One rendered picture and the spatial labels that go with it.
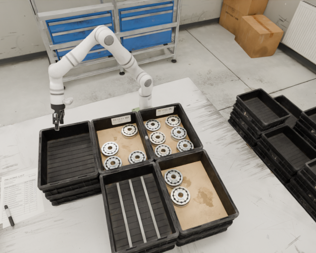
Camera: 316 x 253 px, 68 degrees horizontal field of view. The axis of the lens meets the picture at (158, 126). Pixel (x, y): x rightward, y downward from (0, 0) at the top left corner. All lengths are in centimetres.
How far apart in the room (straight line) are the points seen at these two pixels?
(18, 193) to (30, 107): 174
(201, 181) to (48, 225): 86
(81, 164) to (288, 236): 121
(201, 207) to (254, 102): 142
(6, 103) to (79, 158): 208
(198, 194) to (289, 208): 56
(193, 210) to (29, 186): 98
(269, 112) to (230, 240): 136
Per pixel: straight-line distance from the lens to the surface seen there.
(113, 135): 153
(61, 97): 135
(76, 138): 157
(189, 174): 137
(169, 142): 148
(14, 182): 169
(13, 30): 390
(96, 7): 295
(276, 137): 237
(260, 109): 240
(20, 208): 158
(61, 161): 149
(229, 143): 173
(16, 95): 348
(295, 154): 232
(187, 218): 126
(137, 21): 316
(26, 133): 190
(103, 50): 316
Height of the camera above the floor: 200
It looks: 49 degrees down
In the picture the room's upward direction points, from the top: 2 degrees clockwise
